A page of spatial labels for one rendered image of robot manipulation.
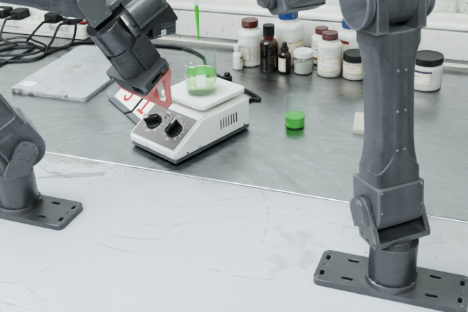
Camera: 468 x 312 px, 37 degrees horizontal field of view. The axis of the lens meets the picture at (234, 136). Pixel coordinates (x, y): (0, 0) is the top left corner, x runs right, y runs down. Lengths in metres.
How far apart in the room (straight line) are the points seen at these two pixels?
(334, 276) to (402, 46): 0.33
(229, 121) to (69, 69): 0.54
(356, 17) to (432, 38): 0.87
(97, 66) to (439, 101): 0.80
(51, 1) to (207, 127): 0.39
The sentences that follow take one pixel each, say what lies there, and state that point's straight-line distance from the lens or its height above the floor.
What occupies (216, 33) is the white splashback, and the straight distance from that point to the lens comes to 1.81.
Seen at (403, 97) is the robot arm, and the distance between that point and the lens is 0.85.
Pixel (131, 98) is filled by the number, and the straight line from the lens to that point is 1.49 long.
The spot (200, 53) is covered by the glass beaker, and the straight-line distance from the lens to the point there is 1.32.
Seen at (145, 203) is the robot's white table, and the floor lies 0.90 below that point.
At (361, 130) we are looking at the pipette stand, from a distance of 1.34.
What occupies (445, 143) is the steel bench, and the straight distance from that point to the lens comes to 1.34.
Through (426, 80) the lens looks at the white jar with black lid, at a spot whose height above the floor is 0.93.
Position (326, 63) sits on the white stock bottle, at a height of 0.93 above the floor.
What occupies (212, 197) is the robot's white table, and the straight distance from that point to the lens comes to 1.15.
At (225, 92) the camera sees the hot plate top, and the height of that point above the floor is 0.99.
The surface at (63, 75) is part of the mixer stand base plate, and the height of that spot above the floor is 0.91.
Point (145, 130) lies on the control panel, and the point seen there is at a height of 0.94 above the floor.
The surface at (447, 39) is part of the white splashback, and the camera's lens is 1.67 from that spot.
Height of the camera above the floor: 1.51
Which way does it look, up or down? 27 degrees down
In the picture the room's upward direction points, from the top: 3 degrees counter-clockwise
